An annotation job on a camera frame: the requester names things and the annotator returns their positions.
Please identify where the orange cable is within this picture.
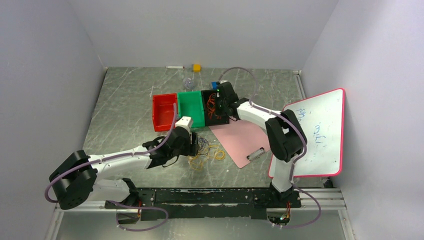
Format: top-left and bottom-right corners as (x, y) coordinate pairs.
(205, 93), (220, 121)

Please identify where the black plastic bin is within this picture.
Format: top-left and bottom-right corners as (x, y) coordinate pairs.
(200, 89), (230, 127)

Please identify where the yellow cable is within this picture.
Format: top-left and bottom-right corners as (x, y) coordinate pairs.
(187, 144), (226, 172)

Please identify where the green plastic bin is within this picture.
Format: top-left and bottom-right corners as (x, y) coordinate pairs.
(177, 91), (206, 128)

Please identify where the red plastic bin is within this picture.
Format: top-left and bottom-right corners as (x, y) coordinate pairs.
(152, 93), (178, 132)

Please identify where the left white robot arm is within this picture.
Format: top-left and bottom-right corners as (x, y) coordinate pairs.
(45, 126), (200, 210)

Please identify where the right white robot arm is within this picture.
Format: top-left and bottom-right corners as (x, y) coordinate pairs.
(215, 82), (308, 207)

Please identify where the pink clipboard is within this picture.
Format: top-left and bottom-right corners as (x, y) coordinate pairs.
(209, 120), (271, 169)

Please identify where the yellow cube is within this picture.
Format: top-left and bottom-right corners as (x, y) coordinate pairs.
(192, 64), (202, 73)

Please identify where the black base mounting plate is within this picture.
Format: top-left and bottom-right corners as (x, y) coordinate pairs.
(105, 187), (302, 221)

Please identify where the white marker pen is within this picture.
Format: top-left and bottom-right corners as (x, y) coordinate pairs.
(166, 66), (185, 70)

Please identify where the pink-framed whiteboard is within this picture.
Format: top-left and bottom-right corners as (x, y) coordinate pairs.
(283, 88), (345, 178)

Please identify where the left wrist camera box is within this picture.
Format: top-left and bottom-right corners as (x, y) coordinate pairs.
(175, 116), (193, 132)

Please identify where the aluminium rail frame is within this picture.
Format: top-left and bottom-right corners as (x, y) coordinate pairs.
(44, 187), (357, 240)

